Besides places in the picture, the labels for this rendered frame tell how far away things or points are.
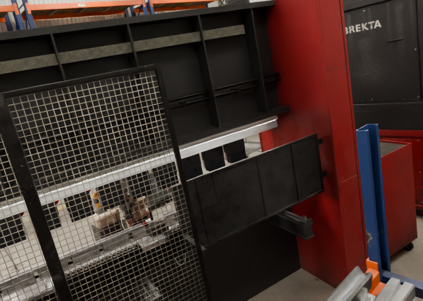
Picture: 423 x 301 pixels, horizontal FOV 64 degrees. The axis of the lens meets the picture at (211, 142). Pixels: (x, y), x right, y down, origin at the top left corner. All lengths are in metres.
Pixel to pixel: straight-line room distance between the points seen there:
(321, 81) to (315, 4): 0.49
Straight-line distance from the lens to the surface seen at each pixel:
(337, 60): 2.50
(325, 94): 2.42
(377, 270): 0.96
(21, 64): 2.05
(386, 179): 3.04
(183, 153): 2.43
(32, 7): 7.89
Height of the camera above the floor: 1.96
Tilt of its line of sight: 13 degrees down
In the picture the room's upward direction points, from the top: 11 degrees counter-clockwise
